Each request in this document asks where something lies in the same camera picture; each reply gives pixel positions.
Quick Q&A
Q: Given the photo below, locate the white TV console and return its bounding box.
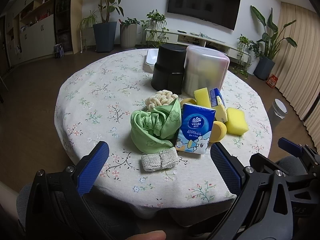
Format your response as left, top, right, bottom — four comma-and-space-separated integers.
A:
145, 29, 252, 65

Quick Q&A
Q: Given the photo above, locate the small blue tissue pack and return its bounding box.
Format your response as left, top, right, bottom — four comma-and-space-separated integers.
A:
209, 88, 225, 107

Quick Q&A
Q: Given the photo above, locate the cream chenille scrubber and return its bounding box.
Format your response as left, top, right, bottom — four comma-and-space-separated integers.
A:
145, 90, 178, 111

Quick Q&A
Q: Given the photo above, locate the yellow wavy sponge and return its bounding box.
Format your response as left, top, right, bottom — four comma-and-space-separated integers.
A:
225, 107, 249, 136

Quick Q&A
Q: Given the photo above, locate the beige curtain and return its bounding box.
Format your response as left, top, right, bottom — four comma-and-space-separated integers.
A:
272, 2, 319, 150

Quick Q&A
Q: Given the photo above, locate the grey knitted dishcloth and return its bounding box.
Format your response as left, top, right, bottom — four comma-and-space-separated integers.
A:
141, 147, 179, 172

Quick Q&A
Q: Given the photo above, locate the grey cylindrical trash bin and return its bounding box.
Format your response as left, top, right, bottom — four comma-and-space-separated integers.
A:
267, 99, 287, 132

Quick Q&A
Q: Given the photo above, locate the small hanging green plant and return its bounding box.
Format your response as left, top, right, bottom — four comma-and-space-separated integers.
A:
233, 34, 260, 79

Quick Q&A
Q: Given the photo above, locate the small dark floor box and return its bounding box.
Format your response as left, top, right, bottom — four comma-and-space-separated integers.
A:
54, 43, 65, 59

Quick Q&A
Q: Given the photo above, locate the blue Vinda tissue pack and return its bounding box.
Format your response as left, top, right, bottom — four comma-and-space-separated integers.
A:
175, 103, 216, 154

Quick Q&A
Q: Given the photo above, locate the wall mounted black television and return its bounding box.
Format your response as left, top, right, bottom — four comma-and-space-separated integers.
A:
167, 0, 241, 30

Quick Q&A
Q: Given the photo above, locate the red box on floor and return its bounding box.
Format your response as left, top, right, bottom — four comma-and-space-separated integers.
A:
266, 74, 278, 88

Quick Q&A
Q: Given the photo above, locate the plant in ribbed grey pot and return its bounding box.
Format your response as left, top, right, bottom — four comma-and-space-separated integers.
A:
119, 18, 140, 50

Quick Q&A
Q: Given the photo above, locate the large plant in dark pot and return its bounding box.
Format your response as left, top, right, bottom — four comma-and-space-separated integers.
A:
250, 5, 298, 81

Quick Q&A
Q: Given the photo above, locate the green microfiber cloth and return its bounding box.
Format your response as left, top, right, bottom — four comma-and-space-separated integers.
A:
130, 99, 182, 154

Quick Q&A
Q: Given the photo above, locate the tall plant in blue pot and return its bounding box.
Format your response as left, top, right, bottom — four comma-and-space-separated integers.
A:
93, 0, 124, 53

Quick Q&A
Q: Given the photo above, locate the leafy trailing plant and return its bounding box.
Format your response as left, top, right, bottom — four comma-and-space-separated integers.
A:
141, 9, 169, 48

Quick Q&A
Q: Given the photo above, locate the translucent plastic storage box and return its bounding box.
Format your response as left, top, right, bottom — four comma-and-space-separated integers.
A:
182, 46, 230, 96

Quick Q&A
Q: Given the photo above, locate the white cabinet wall unit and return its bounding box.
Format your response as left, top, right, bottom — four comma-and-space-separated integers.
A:
5, 0, 56, 66

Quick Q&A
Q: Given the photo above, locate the yellow makeup sponge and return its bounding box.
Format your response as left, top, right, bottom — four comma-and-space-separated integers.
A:
209, 121, 227, 143
180, 98, 197, 107

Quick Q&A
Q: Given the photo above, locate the white plastic tray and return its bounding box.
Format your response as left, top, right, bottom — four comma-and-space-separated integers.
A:
143, 49, 158, 73

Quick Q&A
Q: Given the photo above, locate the person's hand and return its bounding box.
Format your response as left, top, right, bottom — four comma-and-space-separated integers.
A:
126, 230, 167, 240

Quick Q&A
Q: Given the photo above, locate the black cylindrical container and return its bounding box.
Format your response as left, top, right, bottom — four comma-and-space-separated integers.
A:
151, 43, 187, 95

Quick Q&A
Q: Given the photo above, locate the floral white tablecloth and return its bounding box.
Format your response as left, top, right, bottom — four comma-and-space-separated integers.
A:
54, 48, 273, 209

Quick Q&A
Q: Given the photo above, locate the yellow rectangular sponge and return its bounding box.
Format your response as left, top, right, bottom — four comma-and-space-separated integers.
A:
194, 87, 211, 108

